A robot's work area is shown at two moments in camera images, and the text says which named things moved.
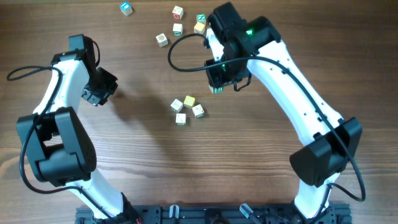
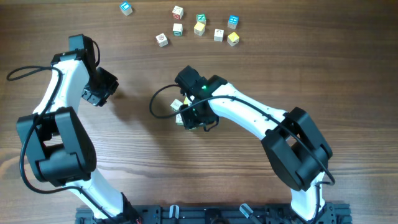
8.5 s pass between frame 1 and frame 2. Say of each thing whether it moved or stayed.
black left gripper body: stayed
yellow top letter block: stayed
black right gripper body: moved
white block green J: stayed
